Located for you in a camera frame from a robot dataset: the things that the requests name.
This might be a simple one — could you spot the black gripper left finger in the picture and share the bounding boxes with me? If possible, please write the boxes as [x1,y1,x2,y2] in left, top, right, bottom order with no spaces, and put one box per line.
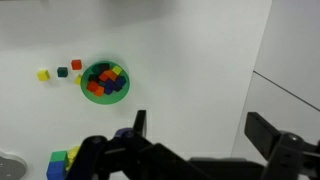
[66,109,158,180]

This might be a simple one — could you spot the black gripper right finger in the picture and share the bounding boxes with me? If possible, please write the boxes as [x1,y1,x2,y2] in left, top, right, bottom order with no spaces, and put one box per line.
[244,111,320,180]

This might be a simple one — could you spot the orange wooden cube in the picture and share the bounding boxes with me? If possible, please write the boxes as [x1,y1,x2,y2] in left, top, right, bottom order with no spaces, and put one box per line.
[103,69,119,81]
[93,86,106,98]
[98,72,110,83]

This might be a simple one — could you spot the green plastic bowl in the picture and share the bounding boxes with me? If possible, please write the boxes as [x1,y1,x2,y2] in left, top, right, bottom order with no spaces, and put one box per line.
[80,60,131,105]

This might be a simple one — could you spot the yellow toy piece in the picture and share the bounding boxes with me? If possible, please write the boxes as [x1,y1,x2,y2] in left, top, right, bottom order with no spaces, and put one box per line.
[67,145,81,168]

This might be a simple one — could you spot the purple toy piece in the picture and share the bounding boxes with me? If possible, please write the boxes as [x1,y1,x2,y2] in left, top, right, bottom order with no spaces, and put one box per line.
[114,127,134,139]

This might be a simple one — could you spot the green toy block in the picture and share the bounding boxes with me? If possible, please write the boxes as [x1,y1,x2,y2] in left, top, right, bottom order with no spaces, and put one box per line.
[49,150,69,164]

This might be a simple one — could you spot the big blue toy block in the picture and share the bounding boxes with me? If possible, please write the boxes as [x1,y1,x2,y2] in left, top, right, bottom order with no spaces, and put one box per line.
[46,161,67,180]

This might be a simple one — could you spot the blue wooden cube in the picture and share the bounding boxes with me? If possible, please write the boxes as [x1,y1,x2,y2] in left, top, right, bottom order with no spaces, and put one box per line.
[114,75,128,88]
[102,79,116,96]

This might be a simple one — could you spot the red wooden cube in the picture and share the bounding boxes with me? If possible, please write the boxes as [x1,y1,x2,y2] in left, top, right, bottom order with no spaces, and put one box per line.
[86,80,100,93]
[70,59,83,71]

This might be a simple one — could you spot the yellow wooden cube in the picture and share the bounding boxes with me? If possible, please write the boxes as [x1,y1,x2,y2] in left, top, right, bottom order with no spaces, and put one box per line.
[73,73,83,86]
[111,65,124,76]
[36,69,51,82]

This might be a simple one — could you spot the dark green wooden cube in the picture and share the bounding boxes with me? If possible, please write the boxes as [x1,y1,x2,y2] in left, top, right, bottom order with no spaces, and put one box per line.
[96,62,111,73]
[87,73,100,83]
[56,66,69,78]

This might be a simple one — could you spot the grey metal plate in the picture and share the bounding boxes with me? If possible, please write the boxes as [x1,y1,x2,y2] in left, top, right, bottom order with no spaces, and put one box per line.
[0,150,28,180]

